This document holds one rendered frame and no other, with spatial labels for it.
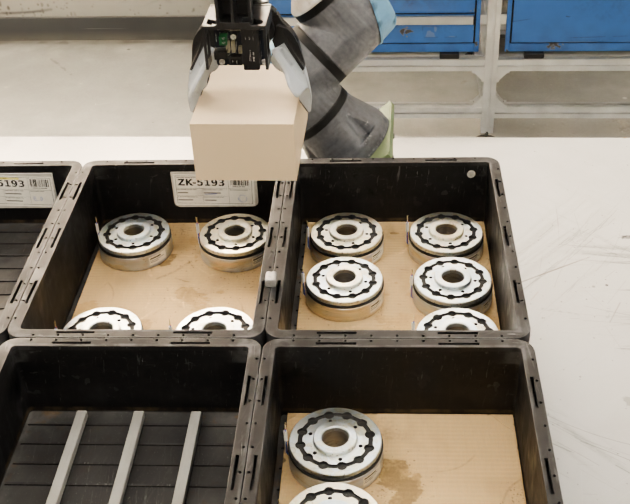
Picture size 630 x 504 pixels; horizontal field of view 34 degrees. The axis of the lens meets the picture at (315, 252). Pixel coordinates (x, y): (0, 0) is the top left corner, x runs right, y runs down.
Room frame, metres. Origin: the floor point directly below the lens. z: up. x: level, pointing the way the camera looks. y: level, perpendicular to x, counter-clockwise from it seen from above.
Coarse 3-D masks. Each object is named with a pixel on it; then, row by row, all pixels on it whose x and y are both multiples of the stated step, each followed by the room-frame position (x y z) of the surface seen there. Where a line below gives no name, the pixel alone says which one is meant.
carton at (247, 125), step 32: (224, 96) 1.11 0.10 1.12; (256, 96) 1.10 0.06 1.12; (288, 96) 1.10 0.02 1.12; (192, 128) 1.04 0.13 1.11; (224, 128) 1.04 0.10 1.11; (256, 128) 1.03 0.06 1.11; (288, 128) 1.03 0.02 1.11; (224, 160) 1.04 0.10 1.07; (256, 160) 1.03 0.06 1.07; (288, 160) 1.03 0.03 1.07
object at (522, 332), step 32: (320, 160) 1.27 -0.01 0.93; (352, 160) 1.26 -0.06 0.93; (384, 160) 1.26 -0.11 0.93; (416, 160) 1.25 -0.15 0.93; (448, 160) 1.25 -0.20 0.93; (480, 160) 1.25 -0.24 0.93; (288, 192) 1.19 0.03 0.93; (288, 224) 1.11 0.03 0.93; (512, 256) 1.01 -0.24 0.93; (512, 288) 0.95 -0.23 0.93
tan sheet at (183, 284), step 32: (192, 224) 1.27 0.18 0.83; (96, 256) 1.20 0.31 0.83; (192, 256) 1.19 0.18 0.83; (96, 288) 1.12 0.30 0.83; (128, 288) 1.12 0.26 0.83; (160, 288) 1.11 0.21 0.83; (192, 288) 1.11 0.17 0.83; (224, 288) 1.11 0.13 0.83; (256, 288) 1.10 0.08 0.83; (160, 320) 1.04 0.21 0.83
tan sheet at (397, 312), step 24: (384, 240) 1.20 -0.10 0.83; (408, 240) 1.20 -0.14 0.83; (312, 264) 1.15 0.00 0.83; (384, 264) 1.14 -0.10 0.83; (408, 264) 1.14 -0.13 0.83; (480, 264) 1.13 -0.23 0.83; (384, 288) 1.09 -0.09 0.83; (408, 288) 1.09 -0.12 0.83; (312, 312) 1.05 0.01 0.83; (384, 312) 1.04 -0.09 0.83; (408, 312) 1.04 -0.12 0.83
